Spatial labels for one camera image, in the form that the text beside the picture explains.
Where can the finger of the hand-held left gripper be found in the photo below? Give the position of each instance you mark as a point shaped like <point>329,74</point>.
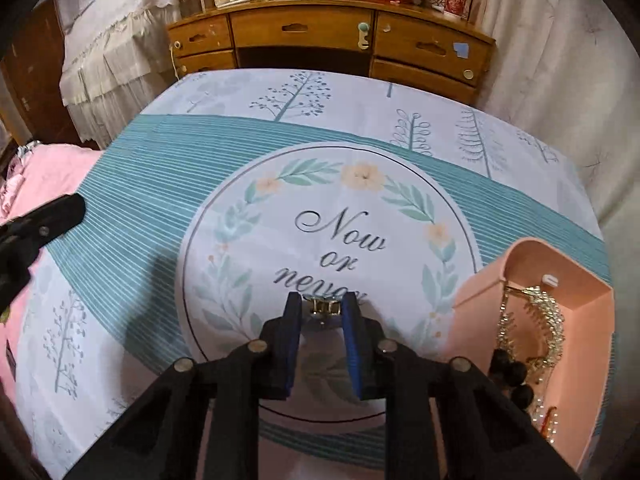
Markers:
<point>42,230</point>

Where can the small gold clasp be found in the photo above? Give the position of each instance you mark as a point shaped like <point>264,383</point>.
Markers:
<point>325,306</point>

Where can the blue sticker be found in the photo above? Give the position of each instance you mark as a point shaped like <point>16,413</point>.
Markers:
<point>461,50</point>

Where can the white lace cloth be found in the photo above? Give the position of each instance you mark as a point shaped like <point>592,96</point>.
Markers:
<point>115,50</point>

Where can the tree print tablecloth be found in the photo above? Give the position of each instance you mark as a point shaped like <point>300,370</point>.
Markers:
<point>165,200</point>

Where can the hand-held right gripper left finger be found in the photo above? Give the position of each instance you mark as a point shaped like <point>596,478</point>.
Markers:
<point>292,347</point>

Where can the brown wooden door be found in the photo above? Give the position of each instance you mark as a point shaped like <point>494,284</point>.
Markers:
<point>35,70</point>

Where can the pink floral cloth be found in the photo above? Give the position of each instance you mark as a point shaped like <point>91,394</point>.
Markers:
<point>14,175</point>

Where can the white drawer hook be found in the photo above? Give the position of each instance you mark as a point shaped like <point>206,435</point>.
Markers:
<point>364,35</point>

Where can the pink plastic box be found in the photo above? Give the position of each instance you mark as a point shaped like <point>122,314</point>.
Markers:
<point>585,340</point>

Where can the wooden desk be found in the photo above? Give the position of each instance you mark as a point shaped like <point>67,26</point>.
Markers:
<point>300,30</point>

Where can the pink quilted blanket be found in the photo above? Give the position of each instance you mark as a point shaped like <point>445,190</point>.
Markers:
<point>60,170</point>

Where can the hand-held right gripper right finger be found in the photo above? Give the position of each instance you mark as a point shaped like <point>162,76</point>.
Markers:
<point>352,345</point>

